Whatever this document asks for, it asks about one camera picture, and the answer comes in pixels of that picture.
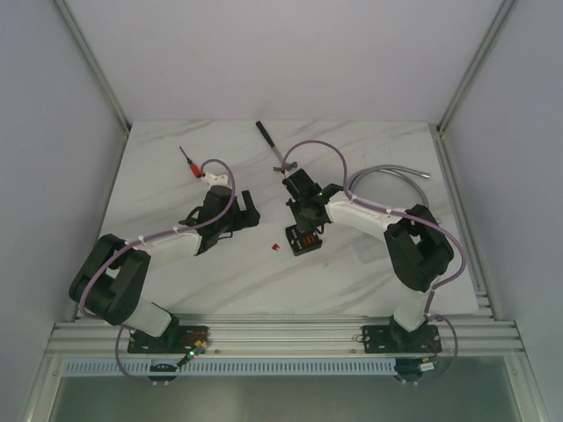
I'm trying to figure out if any left aluminium frame post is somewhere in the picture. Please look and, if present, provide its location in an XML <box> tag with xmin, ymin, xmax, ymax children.
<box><xmin>52</xmin><ymin>0</ymin><xmax>132</xmax><ymax>136</ymax></box>

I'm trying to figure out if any grey flexible metal hose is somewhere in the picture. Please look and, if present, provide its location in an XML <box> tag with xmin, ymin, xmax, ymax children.
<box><xmin>349</xmin><ymin>164</ymin><xmax>442</xmax><ymax>225</ymax></box>

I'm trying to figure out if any slotted grey cable duct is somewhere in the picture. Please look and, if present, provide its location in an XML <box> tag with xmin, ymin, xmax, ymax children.
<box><xmin>61</xmin><ymin>358</ymin><xmax>507</xmax><ymax>378</ymax></box>

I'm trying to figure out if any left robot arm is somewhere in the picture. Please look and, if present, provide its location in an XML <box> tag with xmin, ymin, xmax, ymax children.
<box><xmin>69</xmin><ymin>185</ymin><xmax>260</xmax><ymax>353</ymax></box>

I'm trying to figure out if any black fuse box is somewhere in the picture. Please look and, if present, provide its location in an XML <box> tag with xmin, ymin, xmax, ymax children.
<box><xmin>285</xmin><ymin>225</ymin><xmax>322</xmax><ymax>257</ymax></box>

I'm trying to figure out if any aluminium frame post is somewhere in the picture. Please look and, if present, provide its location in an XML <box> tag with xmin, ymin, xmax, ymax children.
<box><xmin>52</xmin><ymin>0</ymin><xmax>132</xmax><ymax>136</ymax></box>
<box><xmin>436</xmin><ymin>0</ymin><xmax>519</xmax><ymax>136</ymax></box>

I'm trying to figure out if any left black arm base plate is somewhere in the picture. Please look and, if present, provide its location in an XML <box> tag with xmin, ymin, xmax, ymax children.
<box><xmin>128</xmin><ymin>325</ymin><xmax>209</xmax><ymax>354</ymax></box>

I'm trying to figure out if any red handled screwdriver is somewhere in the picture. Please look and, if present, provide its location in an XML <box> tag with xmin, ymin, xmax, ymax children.
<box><xmin>179</xmin><ymin>146</ymin><xmax>204</xmax><ymax>178</ymax></box>

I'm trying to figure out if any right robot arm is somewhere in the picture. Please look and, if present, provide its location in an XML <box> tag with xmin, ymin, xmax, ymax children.
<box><xmin>282</xmin><ymin>169</ymin><xmax>454</xmax><ymax>351</ymax></box>

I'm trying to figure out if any right aluminium frame post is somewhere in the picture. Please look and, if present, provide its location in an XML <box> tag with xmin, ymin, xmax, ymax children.
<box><xmin>436</xmin><ymin>0</ymin><xmax>519</xmax><ymax>136</ymax></box>

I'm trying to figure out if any aluminium mounting rail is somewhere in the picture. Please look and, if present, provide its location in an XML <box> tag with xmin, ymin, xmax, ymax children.
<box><xmin>46</xmin><ymin>315</ymin><xmax>524</xmax><ymax>358</ymax></box>

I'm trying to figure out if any black handled claw hammer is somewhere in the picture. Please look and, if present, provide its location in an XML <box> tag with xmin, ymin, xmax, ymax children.
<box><xmin>255</xmin><ymin>121</ymin><xmax>297</xmax><ymax>173</ymax></box>

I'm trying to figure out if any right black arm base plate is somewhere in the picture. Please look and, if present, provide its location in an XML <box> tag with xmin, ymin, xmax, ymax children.
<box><xmin>360</xmin><ymin>324</ymin><xmax>442</xmax><ymax>354</ymax></box>

